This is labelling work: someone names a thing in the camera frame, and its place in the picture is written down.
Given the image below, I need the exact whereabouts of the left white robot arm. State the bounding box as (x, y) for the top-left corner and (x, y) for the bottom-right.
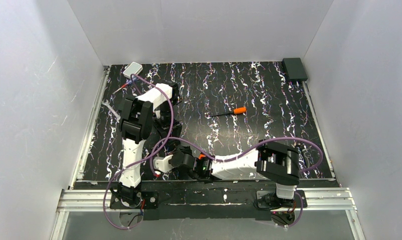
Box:
(113, 81), (182, 207)

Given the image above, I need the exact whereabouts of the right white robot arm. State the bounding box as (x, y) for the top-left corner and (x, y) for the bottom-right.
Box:
(166, 141), (300, 200)

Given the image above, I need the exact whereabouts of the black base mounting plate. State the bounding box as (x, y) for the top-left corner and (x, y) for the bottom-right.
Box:
(107, 180), (308, 223)

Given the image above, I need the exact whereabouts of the silver open-end wrench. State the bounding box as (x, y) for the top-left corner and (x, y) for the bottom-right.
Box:
(102, 100), (121, 122)

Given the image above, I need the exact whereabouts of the blue red small screwdriver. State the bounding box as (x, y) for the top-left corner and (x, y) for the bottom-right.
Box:
(113, 79), (133, 95)

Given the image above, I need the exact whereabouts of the white rectangular box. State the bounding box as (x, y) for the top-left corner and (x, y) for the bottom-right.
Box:
(123, 62), (143, 79)

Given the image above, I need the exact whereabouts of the black box in corner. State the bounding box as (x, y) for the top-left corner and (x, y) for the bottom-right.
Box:
(282, 57), (308, 82)

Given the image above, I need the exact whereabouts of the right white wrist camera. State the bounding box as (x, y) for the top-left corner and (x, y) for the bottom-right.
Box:
(152, 154), (174, 177)

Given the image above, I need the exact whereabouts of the orange handle screwdriver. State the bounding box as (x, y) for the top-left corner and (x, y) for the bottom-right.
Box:
(211, 107), (247, 117)

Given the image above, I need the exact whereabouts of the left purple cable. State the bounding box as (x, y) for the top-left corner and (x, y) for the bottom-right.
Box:
(102, 73), (175, 231)

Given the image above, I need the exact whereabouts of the aluminium frame rail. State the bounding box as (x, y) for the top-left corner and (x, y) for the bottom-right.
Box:
(50, 66), (111, 240)

